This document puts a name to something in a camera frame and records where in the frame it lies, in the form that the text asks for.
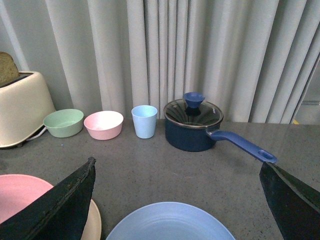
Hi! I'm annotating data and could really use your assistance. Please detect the beige plate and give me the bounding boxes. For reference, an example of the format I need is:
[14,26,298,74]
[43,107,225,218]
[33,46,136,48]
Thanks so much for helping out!
[81,199,102,240]

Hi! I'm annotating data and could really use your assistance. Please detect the pink bowl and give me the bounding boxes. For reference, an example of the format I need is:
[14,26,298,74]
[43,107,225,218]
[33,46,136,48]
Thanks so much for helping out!
[83,110,124,141]

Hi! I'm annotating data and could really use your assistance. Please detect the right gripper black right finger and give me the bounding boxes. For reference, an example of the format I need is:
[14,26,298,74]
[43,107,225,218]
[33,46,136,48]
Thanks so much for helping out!
[259,162,320,240]

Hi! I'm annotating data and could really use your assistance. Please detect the pink plate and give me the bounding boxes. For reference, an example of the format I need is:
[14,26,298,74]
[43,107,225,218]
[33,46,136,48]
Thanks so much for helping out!
[0,174,53,223]

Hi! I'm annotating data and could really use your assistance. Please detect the dark blue saucepan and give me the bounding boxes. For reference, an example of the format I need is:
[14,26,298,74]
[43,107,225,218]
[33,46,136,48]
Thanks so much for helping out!
[165,118,278,164]

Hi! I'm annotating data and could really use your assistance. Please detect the cream white toaster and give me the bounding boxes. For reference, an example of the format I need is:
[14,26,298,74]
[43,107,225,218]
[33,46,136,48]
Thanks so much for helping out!
[0,71,56,148]

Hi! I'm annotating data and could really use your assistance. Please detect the white toaster cable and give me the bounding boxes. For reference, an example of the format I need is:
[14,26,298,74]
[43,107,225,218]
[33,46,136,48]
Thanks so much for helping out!
[25,125,48,142]

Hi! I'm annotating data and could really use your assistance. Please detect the glass pot lid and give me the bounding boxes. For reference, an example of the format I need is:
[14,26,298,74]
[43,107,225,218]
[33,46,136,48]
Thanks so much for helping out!
[163,92,224,129]

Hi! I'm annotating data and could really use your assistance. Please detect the grey curtain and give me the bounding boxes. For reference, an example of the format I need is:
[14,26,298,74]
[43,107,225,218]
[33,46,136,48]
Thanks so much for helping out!
[0,0,320,124]

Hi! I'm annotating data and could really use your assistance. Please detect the green bowl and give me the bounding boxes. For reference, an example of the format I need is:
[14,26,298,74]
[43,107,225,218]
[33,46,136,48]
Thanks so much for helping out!
[43,109,84,138]

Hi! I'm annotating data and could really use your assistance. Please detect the light blue cup right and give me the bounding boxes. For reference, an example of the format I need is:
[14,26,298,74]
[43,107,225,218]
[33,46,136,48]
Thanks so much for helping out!
[131,105,158,139]

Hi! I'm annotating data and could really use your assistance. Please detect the brown bread slice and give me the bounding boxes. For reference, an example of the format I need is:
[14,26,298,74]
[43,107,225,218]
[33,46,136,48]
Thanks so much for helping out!
[0,52,20,86]

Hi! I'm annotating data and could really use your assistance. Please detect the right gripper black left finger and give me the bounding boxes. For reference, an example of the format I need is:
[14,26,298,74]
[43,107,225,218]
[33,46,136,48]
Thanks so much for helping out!
[0,156,96,240]

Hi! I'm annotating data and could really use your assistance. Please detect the light blue plate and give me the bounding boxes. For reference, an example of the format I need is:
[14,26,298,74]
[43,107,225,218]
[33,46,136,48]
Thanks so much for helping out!
[107,202,234,240]

